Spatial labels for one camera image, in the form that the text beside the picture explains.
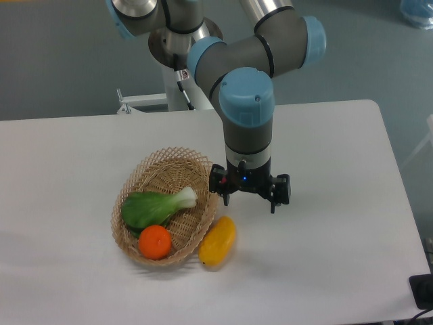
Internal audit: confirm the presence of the blue object top right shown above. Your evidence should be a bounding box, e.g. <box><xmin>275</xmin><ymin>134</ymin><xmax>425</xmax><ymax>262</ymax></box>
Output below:
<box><xmin>400</xmin><ymin>0</ymin><xmax>432</xmax><ymax>30</ymax></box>

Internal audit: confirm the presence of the black device at table edge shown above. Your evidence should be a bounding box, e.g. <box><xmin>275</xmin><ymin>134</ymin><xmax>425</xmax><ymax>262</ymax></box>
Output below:
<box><xmin>409</xmin><ymin>274</ymin><xmax>432</xmax><ymax>309</ymax></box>

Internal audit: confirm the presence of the yellow mango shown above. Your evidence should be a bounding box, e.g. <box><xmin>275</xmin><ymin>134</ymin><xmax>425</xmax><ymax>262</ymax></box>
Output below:
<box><xmin>198</xmin><ymin>216</ymin><xmax>237</xmax><ymax>267</ymax></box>

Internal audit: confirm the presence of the orange fruit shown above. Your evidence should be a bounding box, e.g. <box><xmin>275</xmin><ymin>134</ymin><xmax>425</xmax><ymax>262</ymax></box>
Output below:
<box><xmin>138</xmin><ymin>225</ymin><xmax>172</xmax><ymax>260</ymax></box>

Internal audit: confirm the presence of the woven wicker basket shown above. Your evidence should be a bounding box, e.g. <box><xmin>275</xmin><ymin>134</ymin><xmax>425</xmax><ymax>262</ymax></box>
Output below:
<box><xmin>111</xmin><ymin>147</ymin><xmax>219</xmax><ymax>267</ymax></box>

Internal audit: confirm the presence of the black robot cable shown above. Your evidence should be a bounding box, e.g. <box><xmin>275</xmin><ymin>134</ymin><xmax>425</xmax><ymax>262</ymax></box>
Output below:
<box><xmin>173</xmin><ymin>53</ymin><xmax>196</xmax><ymax>111</ymax></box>

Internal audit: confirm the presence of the green bok choy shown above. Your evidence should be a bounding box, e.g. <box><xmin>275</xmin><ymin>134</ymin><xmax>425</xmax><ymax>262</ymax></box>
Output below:
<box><xmin>120</xmin><ymin>187</ymin><xmax>198</xmax><ymax>238</ymax></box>

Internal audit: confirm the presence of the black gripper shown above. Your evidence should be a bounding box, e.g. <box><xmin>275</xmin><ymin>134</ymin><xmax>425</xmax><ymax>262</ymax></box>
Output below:
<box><xmin>209</xmin><ymin>159</ymin><xmax>290</xmax><ymax>213</ymax></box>

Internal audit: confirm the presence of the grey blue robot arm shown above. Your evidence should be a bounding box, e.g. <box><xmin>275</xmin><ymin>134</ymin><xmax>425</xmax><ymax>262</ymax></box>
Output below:
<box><xmin>106</xmin><ymin>1</ymin><xmax>327</xmax><ymax>207</ymax></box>

